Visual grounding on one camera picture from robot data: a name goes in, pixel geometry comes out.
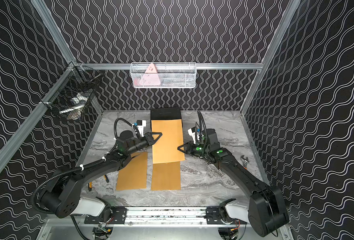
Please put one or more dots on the black plastic tool case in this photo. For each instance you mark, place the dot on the black plastic tool case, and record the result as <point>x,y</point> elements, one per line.
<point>164,114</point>

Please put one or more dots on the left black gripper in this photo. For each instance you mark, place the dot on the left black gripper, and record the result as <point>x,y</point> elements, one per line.
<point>149,139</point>

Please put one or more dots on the black wire mesh basket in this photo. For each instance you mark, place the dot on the black wire mesh basket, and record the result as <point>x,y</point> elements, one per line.
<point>83,80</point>

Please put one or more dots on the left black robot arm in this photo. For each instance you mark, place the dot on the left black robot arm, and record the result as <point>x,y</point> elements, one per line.
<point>61,193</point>

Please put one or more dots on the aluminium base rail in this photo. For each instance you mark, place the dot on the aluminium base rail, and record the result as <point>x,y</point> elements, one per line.
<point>201,217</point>

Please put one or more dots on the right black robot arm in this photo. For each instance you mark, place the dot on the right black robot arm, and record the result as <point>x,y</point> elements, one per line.
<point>266,211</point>

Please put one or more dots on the pink triangular sheet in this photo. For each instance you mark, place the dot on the pink triangular sheet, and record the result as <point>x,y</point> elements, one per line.
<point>150,78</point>

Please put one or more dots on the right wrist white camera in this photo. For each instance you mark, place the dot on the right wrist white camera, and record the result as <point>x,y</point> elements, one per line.
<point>195,134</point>

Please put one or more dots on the orange handled adjustable wrench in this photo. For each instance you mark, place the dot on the orange handled adjustable wrench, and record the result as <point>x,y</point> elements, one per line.
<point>245,161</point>

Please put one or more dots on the white wire mesh basket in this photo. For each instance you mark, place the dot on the white wire mesh basket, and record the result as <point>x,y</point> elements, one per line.
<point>173,75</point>

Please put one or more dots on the yellow handled pliers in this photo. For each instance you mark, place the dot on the yellow handled pliers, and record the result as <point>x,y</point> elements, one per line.
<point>98,182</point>

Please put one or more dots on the brown file bag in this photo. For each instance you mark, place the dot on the brown file bag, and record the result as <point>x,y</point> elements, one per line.
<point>134,175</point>
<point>165,150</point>
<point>166,177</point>

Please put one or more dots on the silver object in black basket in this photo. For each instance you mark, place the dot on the silver object in black basket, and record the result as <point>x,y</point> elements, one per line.
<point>74,112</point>

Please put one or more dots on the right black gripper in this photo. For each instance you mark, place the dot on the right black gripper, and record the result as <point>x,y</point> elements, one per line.
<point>189,147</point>

